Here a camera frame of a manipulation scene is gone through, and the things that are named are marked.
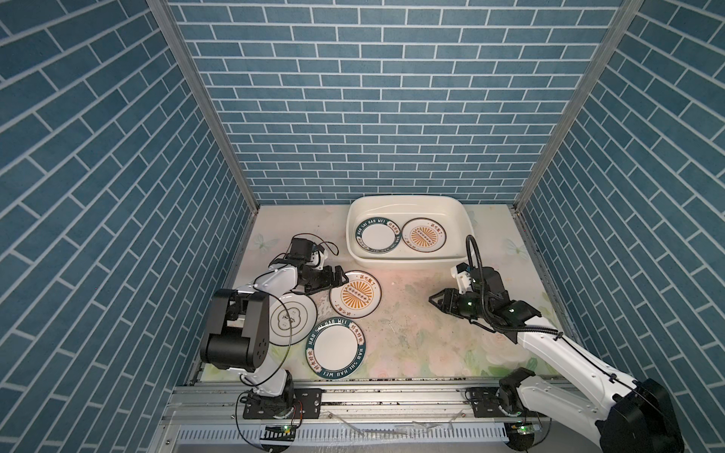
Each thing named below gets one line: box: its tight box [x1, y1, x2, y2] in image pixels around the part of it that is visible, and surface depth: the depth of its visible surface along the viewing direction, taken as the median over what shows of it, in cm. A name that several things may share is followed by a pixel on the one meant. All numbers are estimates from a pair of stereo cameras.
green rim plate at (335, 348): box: [304, 317, 367, 380], surface depth 84 cm
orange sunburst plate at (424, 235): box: [401, 217, 448, 253], surface depth 113 cm
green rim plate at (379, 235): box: [354, 217, 403, 254], surface depth 111 cm
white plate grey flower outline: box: [269, 291, 319, 347], surface depth 90 cm
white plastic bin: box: [345, 194, 473, 270], surface depth 113 cm
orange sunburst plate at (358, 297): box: [329, 269, 383, 319], surface depth 96 cm
